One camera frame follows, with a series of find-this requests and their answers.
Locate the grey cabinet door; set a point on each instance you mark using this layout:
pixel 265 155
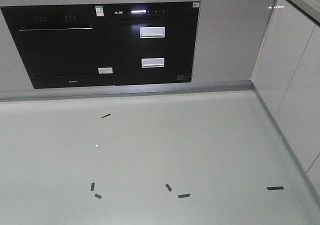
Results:
pixel 229 36

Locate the black built-in dishwasher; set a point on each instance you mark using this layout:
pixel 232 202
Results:
pixel 61 46

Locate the upper silver drawer handle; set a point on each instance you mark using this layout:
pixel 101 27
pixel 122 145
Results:
pixel 152 32

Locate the black drawer sterilizer cabinet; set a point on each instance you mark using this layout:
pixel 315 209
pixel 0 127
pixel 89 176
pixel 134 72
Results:
pixel 126 49

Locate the lower silver drawer handle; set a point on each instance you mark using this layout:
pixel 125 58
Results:
pixel 152 62

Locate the grey side cabinet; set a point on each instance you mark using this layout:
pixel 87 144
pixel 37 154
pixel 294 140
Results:
pixel 287 78

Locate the green energy label sticker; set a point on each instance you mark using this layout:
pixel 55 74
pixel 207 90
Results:
pixel 99 10

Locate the silver drawer handle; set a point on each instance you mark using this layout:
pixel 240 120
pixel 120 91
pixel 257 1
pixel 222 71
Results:
pixel 152 32
pixel 152 62

